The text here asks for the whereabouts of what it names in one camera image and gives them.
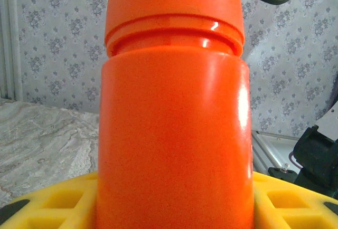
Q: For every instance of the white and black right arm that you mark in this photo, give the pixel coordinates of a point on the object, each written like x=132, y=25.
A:
x=317, y=160

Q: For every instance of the aluminium table side rail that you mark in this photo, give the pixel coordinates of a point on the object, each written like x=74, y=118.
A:
x=269, y=147

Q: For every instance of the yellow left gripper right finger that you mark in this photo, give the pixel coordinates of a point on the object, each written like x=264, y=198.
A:
x=290, y=208

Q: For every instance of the aluminium frame post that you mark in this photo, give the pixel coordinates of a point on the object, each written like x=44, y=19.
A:
x=10, y=41

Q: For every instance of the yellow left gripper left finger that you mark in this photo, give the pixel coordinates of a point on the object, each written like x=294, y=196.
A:
x=52, y=208

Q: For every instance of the orange pill bottle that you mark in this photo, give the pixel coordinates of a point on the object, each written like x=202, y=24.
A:
x=171, y=134

